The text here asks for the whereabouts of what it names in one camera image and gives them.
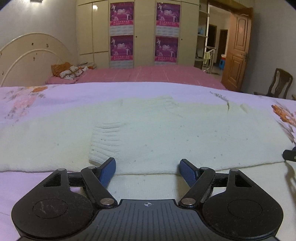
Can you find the lower left magenta poster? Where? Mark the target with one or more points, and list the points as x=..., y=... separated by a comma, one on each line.
x=121, y=48

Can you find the pink checked bed cover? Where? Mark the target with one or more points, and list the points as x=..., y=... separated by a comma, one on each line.
x=162, y=73

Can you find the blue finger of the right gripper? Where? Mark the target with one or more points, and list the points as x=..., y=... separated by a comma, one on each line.
x=290, y=155

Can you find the lower right magenta poster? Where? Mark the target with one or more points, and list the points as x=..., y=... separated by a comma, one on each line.
x=166, y=50

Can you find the brown wooden door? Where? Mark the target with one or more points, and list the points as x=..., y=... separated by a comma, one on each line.
x=237, y=50

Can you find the white knitted sweater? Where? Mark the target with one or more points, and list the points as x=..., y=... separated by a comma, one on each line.
x=145, y=136

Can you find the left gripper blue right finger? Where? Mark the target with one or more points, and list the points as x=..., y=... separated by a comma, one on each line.
x=200, y=182

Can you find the magenta poster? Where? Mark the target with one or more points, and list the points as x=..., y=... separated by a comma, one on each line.
x=122, y=14
x=166, y=50
x=168, y=15
x=121, y=48

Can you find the upper right magenta poster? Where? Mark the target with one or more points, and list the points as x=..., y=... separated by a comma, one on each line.
x=168, y=15

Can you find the upper left magenta poster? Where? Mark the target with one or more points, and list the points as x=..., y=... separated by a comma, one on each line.
x=122, y=14

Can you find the cream arched headboard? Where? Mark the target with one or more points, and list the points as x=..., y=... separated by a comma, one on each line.
x=27, y=59

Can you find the orange patterned pillow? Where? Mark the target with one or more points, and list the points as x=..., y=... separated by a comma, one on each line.
x=67, y=71

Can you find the cream wardrobe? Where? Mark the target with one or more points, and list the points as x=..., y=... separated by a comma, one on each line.
x=94, y=32

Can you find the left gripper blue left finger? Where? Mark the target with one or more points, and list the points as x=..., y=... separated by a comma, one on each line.
x=96, y=180

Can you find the dark wooden chair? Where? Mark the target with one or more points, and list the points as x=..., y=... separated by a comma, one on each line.
x=282, y=81

